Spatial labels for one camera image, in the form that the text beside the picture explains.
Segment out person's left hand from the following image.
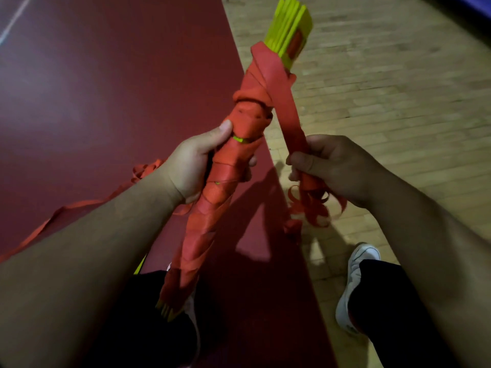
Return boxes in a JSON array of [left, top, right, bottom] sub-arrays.
[[161, 119, 258, 205]]

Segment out person's right hand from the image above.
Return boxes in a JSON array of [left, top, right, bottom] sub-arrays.
[[285, 133, 384, 210]]

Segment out person's right forearm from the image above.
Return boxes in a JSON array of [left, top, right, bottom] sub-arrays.
[[362, 174, 491, 368]]

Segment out person's left forearm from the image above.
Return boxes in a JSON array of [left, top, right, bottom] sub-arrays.
[[0, 168, 187, 368]]

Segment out white right shoe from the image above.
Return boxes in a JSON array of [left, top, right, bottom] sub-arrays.
[[335, 243, 382, 336]]

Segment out white shoe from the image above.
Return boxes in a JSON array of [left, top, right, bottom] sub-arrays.
[[165, 263, 201, 366], [335, 243, 382, 336]]

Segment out white left shoe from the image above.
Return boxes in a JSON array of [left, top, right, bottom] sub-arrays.
[[165, 263, 201, 366]]

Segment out black right trouser leg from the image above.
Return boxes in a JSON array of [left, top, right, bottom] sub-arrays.
[[347, 259, 461, 368]]

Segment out black trouser leg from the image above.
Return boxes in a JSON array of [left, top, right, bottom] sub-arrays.
[[84, 270, 198, 368], [347, 259, 461, 368]]

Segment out black left trouser leg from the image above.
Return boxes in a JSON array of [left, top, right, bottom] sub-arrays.
[[84, 270, 198, 368]]

